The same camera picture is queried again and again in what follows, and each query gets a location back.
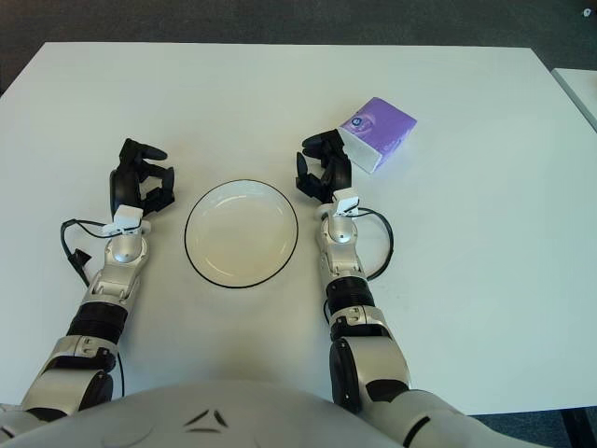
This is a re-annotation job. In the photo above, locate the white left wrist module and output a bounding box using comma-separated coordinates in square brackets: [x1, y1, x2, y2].
[103, 203, 153, 236]

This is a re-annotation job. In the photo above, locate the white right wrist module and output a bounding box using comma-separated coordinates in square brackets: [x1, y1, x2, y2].
[331, 188, 363, 218]

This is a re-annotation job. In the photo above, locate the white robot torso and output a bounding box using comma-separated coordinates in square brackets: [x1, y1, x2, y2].
[8, 378, 407, 448]

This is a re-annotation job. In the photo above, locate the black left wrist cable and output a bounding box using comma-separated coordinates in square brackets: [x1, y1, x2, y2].
[60, 217, 127, 399]

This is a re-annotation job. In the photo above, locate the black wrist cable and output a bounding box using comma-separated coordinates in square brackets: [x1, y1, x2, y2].
[60, 217, 127, 399]
[356, 207, 396, 281]

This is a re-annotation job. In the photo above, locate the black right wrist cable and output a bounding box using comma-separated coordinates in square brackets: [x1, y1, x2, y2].
[356, 207, 396, 281]

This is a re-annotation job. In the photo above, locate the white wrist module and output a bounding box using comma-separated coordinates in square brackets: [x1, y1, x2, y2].
[103, 203, 153, 236]
[331, 188, 363, 218]

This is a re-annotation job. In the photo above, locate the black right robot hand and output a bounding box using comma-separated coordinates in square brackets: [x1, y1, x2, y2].
[294, 128, 354, 205]

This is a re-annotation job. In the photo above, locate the purple tissue paper pack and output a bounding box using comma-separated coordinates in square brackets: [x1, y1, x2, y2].
[337, 96, 418, 175]

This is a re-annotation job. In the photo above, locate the white side table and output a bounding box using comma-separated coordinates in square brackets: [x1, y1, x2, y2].
[551, 67, 597, 134]

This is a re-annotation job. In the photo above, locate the white plate with black rim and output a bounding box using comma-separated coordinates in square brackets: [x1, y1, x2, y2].
[184, 178, 299, 289]

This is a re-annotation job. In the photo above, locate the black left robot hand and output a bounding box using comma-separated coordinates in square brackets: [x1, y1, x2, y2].
[108, 137, 177, 220]

